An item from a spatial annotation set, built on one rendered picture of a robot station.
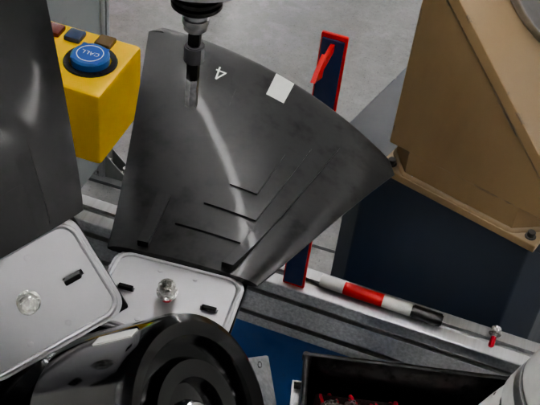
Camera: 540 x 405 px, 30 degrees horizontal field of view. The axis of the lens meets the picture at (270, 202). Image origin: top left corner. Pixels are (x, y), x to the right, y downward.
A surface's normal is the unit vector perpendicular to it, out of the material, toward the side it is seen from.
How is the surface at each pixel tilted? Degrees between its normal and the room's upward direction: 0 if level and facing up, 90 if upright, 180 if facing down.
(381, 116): 0
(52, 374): 41
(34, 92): 50
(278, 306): 90
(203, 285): 0
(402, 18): 0
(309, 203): 16
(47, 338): 59
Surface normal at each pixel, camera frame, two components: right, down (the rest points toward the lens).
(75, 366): -0.58, -0.64
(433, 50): -0.58, 0.51
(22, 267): 0.18, 0.22
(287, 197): 0.32, -0.69
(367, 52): 0.10, -0.73
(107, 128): 0.94, 0.29
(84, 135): -0.33, 0.62
